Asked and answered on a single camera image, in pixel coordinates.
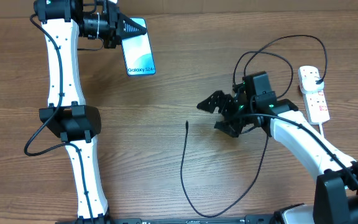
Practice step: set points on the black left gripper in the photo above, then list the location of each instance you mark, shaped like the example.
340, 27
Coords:
117, 22

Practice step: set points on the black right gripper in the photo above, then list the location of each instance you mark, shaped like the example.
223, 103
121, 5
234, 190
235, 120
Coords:
227, 101

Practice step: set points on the Samsung Galaxy smartphone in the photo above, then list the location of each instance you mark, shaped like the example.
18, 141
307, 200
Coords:
138, 56

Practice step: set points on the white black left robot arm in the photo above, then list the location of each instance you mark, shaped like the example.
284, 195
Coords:
67, 115

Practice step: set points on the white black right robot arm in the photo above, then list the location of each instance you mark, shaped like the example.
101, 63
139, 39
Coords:
334, 172

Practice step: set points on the white USB charger plug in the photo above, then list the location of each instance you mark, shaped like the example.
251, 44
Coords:
310, 84

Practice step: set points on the white power extension strip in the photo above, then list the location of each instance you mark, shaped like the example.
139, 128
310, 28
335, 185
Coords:
315, 103

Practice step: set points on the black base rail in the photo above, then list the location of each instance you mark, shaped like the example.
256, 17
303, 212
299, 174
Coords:
166, 221

